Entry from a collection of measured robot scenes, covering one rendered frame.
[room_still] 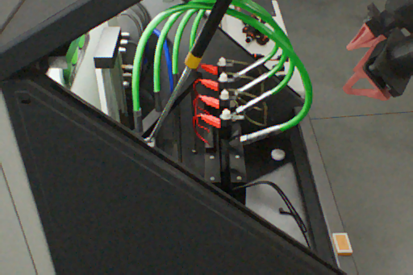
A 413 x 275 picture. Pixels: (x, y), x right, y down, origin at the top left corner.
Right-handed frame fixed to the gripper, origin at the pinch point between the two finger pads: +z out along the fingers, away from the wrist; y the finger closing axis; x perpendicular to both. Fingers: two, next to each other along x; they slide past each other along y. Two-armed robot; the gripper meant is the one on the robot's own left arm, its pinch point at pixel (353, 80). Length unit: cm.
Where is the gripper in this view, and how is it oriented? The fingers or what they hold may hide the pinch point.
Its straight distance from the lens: 86.7
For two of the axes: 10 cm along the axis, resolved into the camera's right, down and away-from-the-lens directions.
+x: 6.8, 7.0, 2.1
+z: -5.2, 2.6, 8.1
